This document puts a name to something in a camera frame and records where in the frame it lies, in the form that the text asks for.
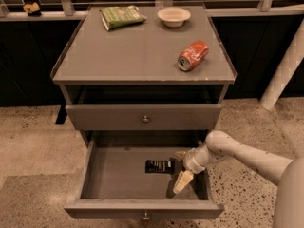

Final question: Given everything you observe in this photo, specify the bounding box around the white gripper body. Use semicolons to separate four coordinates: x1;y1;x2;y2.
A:
183;148;204;174

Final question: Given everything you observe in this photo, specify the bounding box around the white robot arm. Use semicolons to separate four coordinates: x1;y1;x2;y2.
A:
173;130;304;228

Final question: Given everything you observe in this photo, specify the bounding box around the brass top drawer knob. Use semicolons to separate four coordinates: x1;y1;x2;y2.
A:
142;115;150;124

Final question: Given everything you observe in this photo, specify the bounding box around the brass drawer knob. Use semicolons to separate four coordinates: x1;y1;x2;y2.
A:
142;213;151;222
142;115;150;124

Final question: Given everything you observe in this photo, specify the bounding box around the brass middle drawer knob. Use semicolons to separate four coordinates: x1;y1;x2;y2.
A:
142;213;151;222

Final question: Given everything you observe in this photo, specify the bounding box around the open grey middle drawer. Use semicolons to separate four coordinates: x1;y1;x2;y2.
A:
65;141;224;219

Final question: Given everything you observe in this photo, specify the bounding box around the grey drawer cabinet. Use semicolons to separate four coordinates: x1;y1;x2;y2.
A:
52;7;237;146

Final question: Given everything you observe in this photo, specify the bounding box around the closed grey top drawer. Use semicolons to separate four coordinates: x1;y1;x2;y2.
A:
66;104;222;130

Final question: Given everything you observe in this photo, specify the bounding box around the red soda can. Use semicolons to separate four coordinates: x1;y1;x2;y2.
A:
178;40;209;71

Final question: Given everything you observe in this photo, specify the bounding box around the white bowl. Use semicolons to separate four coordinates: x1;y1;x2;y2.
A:
158;7;191;28

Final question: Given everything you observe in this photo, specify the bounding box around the green chip bag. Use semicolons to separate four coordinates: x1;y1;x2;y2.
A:
99;5;146;31

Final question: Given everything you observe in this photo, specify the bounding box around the metal window railing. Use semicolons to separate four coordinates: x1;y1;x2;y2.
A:
0;0;304;23

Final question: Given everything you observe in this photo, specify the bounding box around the small yellow black object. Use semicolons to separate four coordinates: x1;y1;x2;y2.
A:
23;2;41;16

